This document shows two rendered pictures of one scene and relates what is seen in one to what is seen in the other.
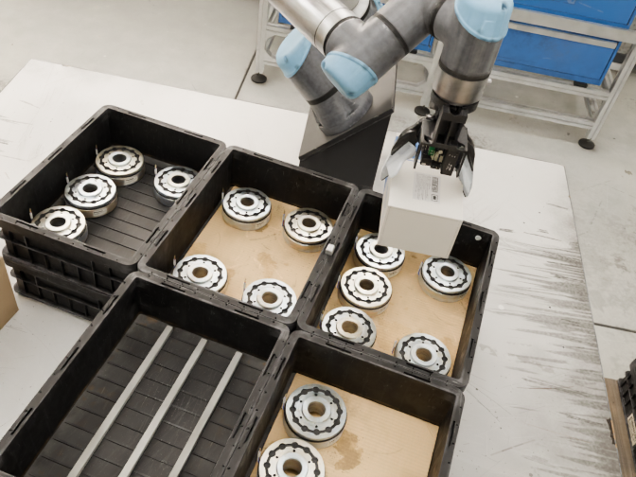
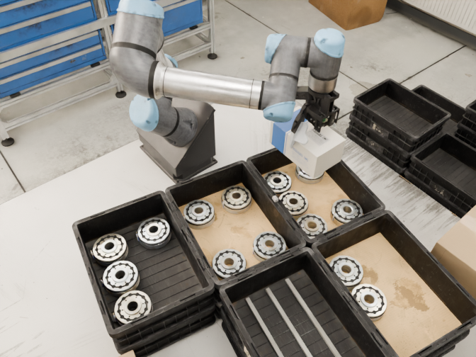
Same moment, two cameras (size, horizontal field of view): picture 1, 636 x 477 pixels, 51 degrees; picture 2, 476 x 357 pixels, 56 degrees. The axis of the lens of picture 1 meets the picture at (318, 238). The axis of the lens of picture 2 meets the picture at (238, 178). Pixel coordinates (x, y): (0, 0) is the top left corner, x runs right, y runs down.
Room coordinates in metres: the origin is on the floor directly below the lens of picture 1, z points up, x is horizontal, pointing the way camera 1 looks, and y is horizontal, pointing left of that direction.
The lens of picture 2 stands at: (0.24, 0.65, 2.03)
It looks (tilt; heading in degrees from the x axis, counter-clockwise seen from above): 48 degrees down; 320
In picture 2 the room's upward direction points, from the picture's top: 1 degrees clockwise
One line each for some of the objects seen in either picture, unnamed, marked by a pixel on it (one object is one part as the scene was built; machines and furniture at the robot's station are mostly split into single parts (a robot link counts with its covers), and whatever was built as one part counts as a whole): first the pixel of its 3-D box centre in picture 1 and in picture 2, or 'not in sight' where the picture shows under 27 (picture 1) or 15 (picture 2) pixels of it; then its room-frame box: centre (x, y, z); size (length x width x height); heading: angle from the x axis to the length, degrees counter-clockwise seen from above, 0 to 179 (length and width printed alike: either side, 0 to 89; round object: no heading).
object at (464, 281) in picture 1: (447, 273); (310, 168); (0.93, -0.27, 0.86); 0.10 x 0.10 x 0.01
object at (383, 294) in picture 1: (365, 287); (292, 202); (0.85, -0.11, 0.86); 0.10 x 0.10 x 0.01
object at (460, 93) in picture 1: (462, 81); (323, 79); (0.86, -0.16, 1.33); 0.08 x 0.08 x 0.05
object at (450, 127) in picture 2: not in sight; (428, 124); (1.09, -1.56, 0.26); 0.40 x 0.30 x 0.23; 179
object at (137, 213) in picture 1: (120, 198); (142, 265); (0.96, 0.41, 0.87); 0.40 x 0.30 x 0.11; 168
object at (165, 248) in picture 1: (255, 245); (231, 227); (0.90, 0.12, 0.87); 0.40 x 0.30 x 0.11; 168
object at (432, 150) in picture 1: (445, 129); (320, 105); (0.86, -0.16, 1.25); 0.09 x 0.08 x 0.12; 179
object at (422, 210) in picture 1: (421, 193); (305, 141); (0.88, -0.16, 1.09); 0.20 x 0.12 x 0.09; 179
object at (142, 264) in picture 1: (256, 227); (231, 217); (0.90, 0.12, 0.92); 0.40 x 0.30 x 0.02; 168
